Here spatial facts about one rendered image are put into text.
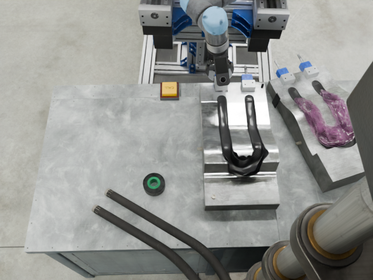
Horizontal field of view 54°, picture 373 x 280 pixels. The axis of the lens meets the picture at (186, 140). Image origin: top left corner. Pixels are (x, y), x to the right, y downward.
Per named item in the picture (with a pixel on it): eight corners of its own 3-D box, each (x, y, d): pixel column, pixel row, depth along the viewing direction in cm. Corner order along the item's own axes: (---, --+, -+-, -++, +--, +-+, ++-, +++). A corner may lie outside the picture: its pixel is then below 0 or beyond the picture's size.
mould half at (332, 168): (266, 88, 158) (271, 71, 149) (320, 73, 162) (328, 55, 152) (322, 193, 136) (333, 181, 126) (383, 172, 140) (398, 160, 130)
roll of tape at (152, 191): (152, 200, 134) (152, 197, 131) (139, 185, 137) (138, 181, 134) (169, 186, 137) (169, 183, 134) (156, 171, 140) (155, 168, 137)
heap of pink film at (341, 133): (288, 99, 148) (293, 88, 141) (328, 88, 151) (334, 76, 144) (319, 154, 137) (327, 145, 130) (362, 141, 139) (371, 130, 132)
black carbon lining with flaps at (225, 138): (215, 98, 147) (217, 84, 139) (255, 97, 148) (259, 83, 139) (221, 179, 131) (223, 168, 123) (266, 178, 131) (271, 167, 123)
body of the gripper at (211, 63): (228, 50, 137) (227, 31, 126) (230, 71, 134) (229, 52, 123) (208, 53, 138) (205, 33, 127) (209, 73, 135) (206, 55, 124)
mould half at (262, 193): (198, 96, 156) (200, 76, 144) (260, 95, 157) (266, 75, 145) (204, 210, 133) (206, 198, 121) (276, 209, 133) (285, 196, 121)
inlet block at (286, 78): (268, 66, 160) (271, 58, 156) (278, 63, 161) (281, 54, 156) (281, 89, 154) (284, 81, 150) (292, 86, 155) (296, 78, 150)
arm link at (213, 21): (215, -2, 112) (233, 15, 109) (217, 21, 123) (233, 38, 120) (195, 13, 112) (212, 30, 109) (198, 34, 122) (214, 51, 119)
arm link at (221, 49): (229, 45, 119) (203, 48, 120) (229, 53, 123) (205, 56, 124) (227, 26, 121) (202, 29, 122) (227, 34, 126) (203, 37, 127)
